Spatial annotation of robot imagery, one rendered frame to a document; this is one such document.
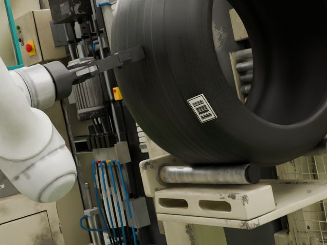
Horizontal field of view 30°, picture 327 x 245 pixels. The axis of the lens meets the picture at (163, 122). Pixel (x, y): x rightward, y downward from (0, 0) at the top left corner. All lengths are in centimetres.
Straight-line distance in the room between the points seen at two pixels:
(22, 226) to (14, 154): 86
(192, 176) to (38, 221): 56
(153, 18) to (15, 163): 47
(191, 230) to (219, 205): 23
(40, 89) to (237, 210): 52
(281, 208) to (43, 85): 61
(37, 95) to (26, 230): 75
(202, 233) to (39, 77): 78
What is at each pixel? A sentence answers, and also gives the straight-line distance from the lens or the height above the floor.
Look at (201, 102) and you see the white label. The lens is 126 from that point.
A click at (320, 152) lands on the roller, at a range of 157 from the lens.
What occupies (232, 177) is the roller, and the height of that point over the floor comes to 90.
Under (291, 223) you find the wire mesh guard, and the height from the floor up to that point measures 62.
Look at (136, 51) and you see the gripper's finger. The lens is 131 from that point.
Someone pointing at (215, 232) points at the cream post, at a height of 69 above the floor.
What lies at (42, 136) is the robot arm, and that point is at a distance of 100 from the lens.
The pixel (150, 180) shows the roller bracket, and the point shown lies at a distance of 161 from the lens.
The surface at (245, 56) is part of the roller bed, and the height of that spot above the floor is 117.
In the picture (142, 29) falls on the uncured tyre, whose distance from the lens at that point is 133.
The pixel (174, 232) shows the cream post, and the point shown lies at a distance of 177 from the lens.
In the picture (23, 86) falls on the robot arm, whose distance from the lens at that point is 114.
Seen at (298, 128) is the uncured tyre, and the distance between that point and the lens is 143.
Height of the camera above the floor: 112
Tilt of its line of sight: 3 degrees down
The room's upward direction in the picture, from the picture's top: 12 degrees counter-clockwise
